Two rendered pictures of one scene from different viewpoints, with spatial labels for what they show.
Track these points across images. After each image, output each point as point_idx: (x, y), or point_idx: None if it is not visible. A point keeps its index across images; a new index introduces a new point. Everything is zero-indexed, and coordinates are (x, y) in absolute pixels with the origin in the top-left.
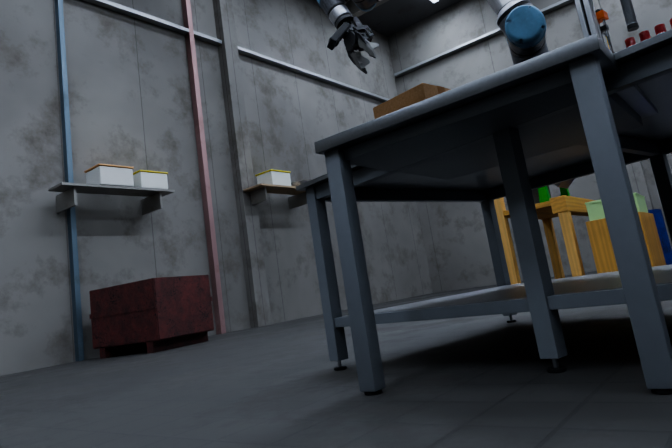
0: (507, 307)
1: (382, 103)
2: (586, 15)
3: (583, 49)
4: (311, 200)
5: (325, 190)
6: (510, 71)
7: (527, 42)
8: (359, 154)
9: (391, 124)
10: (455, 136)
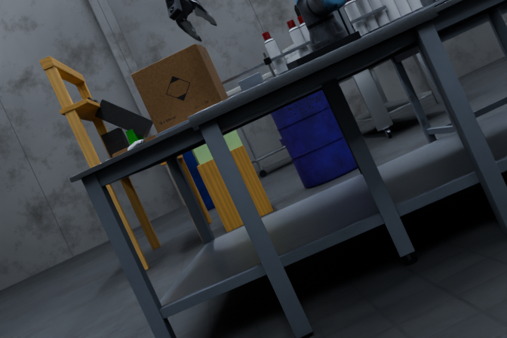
0: (363, 227)
1: (144, 68)
2: None
3: (428, 16)
4: (94, 189)
5: (115, 173)
6: (378, 34)
7: (339, 6)
8: (236, 121)
9: (278, 87)
10: (305, 91)
